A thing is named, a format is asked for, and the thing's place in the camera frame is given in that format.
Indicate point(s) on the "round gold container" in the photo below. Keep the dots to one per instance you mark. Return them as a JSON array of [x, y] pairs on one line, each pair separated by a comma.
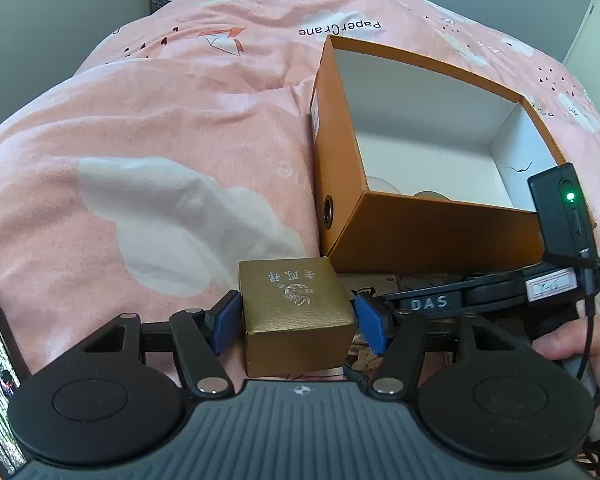
[[432, 194]]

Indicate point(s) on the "clear round item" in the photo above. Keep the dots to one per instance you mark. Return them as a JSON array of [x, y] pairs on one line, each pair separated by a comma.
[[381, 185]]

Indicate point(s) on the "pink printed blanket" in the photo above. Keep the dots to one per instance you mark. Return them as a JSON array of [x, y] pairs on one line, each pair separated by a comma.
[[155, 135]]

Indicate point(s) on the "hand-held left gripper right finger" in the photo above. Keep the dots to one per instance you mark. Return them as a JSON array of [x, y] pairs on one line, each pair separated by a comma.
[[375, 322]]

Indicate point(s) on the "white wardrobe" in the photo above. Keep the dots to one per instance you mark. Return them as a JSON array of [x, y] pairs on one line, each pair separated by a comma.
[[597, 35]]

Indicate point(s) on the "black smartphone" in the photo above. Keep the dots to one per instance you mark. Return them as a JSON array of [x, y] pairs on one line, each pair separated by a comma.
[[0, 390]]

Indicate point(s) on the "gold gift box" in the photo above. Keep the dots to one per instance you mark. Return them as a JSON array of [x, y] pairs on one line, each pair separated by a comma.
[[295, 305]]

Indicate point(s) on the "white calligraphy box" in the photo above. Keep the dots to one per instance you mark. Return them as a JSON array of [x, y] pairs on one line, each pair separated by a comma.
[[372, 285]]

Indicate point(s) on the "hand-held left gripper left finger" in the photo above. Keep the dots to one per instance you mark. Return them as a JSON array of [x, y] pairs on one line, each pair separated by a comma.
[[225, 322]]

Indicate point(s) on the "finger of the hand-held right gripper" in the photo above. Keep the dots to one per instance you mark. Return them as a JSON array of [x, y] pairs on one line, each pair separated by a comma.
[[430, 304]]

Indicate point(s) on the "orange cardboard box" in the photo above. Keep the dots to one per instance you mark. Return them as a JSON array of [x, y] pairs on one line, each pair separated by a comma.
[[405, 240]]

